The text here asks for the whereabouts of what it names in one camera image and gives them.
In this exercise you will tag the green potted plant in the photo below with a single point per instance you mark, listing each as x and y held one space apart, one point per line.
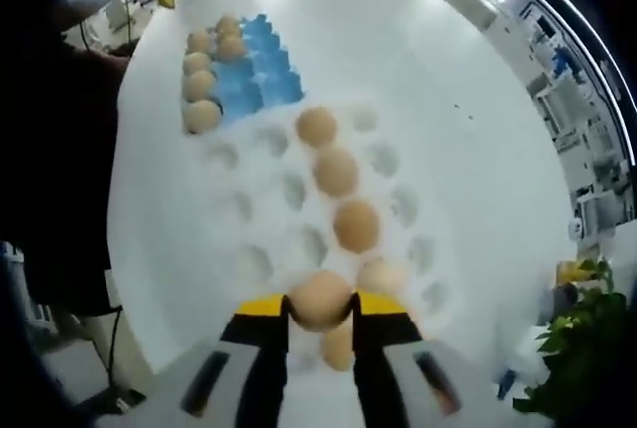
582 348

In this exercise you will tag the single brown egg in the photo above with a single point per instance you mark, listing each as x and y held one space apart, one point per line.
318 306
385 274
357 225
336 172
337 351
317 128

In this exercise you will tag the person in black clothes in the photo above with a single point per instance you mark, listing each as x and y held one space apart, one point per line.
60 174

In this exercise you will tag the white foam egg holder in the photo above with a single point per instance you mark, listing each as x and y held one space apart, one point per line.
259 174

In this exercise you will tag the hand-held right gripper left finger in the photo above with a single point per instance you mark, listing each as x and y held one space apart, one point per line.
259 348

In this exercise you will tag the white table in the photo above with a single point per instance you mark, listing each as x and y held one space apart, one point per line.
473 174

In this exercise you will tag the wall display board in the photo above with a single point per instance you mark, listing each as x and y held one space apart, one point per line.
562 55

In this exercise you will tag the group of brown eggs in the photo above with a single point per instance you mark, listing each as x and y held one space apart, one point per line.
201 117

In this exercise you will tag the blue egg tray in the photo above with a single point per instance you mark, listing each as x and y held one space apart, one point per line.
269 79

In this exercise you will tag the person's bare leg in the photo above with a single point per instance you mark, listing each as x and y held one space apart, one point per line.
84 343

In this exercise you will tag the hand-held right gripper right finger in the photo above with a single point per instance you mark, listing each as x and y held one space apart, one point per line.
388 343

